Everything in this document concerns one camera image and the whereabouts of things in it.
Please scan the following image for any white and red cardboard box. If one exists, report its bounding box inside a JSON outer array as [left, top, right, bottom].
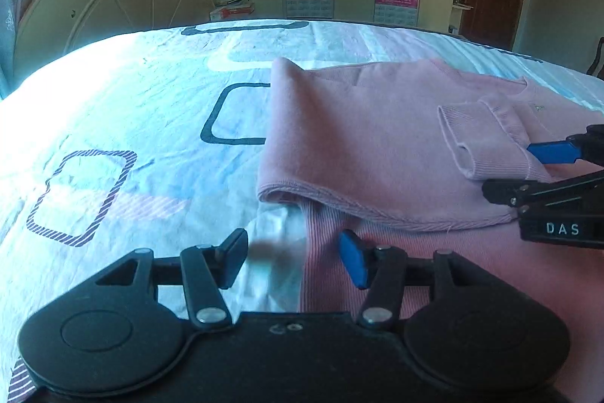
[[210, 0, 258, 21]]

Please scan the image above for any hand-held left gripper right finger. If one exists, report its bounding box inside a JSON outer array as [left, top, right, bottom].
[[338, 229, 494, 331]]

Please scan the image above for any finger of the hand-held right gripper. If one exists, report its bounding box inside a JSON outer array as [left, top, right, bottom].
[[526, 124, 604, 166], [482, 169, 604, 215]]

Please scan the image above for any pink knit sweater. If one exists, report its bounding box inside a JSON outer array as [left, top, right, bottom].
[[257, 56, 604, 403]]

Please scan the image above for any dark wooden chair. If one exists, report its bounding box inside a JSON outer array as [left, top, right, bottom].
[[585, 37, 604, 79]]

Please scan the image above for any cream round headboard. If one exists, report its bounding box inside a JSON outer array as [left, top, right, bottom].
[[14, 0, 216, 68]]

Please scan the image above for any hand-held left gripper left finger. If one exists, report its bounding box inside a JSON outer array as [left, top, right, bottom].
[[94, 228, 249, 331]]

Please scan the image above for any white printed bedsheet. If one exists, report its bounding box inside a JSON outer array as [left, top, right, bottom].
[[0, 20, 604, 403]]

